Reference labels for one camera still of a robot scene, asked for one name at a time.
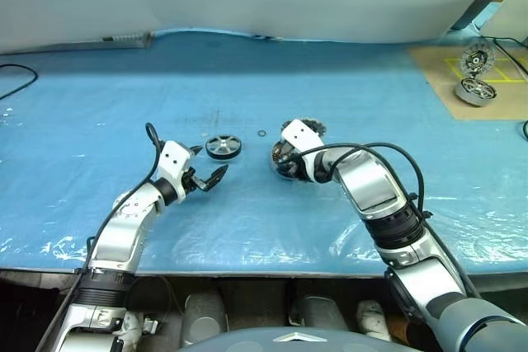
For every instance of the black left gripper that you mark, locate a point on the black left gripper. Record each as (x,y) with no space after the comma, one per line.
(192,181)

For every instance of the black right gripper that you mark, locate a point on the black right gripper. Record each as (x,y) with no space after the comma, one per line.
(298,164)

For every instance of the grey motor housing with lid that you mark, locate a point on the grey motor housing with lid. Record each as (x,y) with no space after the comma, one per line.
(276,154)

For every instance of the silver spoked rotor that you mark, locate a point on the silver spoked rotor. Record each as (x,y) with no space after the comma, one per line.
(222,146)

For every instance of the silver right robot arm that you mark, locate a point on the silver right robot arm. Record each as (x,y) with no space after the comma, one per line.
(371,183)

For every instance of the open spare motor housing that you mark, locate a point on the open spare motor housing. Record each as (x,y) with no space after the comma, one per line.
(474,90)

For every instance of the blue plastic table cover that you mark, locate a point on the blue plastic table cover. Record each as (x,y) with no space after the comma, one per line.
(288,80)

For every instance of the dark rounded cylinder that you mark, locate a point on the dark rounded cylinder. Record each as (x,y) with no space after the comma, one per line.
(204,315)
(321,313)

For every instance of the grey power strip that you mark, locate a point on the grey power strip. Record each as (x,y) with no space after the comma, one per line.
(123,38)

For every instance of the grey robot torso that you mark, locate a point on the grey robot torso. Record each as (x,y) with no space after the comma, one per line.
(288,341)

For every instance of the white wrapped bundle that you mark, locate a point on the white wrapped bundle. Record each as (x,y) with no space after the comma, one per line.
(373,319)

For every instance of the brown cardboard sheet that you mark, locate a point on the brown cardboard sheet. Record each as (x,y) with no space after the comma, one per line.
(437,80)

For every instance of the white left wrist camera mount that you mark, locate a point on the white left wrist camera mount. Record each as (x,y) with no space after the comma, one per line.
(175,158)

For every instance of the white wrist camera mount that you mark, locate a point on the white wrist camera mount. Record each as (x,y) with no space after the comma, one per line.
(301,135)
(175,158)

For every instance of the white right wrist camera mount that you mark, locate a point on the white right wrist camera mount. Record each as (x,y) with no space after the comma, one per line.
(301,135)

